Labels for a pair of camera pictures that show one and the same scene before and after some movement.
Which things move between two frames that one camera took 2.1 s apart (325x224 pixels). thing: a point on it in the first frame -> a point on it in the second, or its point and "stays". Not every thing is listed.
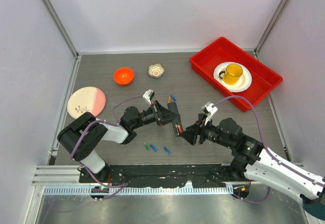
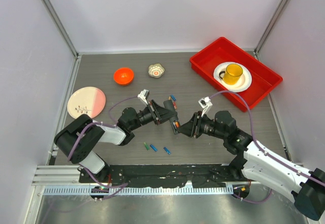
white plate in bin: x=244 y=82 stays
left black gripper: x=164 y=115 stays
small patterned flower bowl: x=156 y=70 stays
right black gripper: x=190 y=134 -> x=192 y=127
